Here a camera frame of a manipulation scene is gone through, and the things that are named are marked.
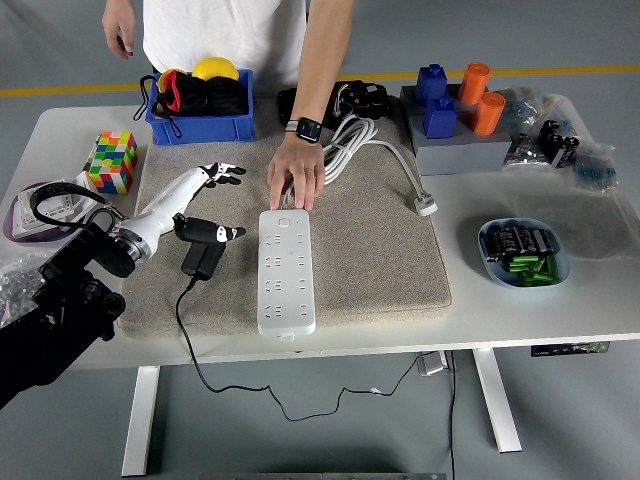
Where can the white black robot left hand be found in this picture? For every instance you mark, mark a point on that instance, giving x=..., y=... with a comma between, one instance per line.
x=160, y=215

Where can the person's left hand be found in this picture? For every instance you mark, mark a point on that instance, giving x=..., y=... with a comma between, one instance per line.
x=297, y=170

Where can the person's right hand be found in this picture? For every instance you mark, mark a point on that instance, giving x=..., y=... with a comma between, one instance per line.
x=119, y=30

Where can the black plug adapter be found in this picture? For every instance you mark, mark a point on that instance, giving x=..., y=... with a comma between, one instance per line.
x=200, y=262

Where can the white power strip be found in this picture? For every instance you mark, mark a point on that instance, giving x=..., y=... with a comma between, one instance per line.
x=286, y=300

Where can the person's left forearm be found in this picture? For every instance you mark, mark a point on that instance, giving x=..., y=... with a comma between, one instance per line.
x=322, y=60

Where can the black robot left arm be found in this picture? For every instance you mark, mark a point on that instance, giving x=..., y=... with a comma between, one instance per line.
x=30, y=340

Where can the black wrist watch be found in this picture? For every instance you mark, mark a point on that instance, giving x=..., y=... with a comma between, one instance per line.
x=307, y=130

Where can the colourful puzzle cube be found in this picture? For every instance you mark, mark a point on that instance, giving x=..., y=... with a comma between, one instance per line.
x=112, y=165

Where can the blue plastic bin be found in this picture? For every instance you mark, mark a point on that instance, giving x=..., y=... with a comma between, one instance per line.
x=200, y=131

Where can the black electronic device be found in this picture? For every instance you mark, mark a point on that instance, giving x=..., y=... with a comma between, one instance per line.
x=362, y=100

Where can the yellow ball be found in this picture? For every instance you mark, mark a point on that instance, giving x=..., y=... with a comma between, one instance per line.
x=215, y=69

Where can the grey-brown fabric mat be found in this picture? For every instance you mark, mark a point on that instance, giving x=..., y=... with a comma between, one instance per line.
x=360, y=260

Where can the purple bowl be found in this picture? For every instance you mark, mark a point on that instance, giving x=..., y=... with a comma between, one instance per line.
x=10, y=231

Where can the blue block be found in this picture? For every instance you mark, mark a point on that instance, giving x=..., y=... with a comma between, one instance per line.
x=430, y=85
x=440, y=120

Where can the clear bag of screws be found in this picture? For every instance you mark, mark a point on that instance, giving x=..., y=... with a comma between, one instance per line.
x=15, y=290

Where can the grey block base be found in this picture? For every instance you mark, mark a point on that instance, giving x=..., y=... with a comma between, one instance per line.
x=465, y=155

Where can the orange cylinder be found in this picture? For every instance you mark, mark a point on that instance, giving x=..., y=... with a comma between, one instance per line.
x=472, y=82
x=489, y=114

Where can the white table leg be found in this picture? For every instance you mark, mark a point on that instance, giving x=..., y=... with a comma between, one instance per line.
x=495, y=400
x=142, y=425

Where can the bag of small dark parts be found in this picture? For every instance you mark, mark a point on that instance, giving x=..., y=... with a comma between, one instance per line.
x=522, y=150

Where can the pile of black capacitors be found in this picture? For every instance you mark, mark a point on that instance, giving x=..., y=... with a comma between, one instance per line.
x=520, y=239

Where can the bag of blue components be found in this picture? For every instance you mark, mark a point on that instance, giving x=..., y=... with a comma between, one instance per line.
x=595, y=172
x=522, y=107

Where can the pile of green parts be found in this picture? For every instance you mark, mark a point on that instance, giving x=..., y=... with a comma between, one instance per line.
x=532, y=270

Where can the bag of black capacitors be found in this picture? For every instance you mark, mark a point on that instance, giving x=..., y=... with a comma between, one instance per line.
x=560, y=142

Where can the light blue dish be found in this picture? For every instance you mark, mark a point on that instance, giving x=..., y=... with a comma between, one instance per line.
x=564, y=260

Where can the large clear plastic bag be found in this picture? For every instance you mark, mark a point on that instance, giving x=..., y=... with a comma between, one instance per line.
x=600, y=225

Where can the black table control panel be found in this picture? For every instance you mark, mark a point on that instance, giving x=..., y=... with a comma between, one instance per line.
x=570, y=349

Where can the white socket frame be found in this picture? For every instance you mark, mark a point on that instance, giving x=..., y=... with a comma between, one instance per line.
x=85, y=182

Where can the metal bracket under table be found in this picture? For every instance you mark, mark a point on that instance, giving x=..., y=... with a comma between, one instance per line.
x=431, y=364

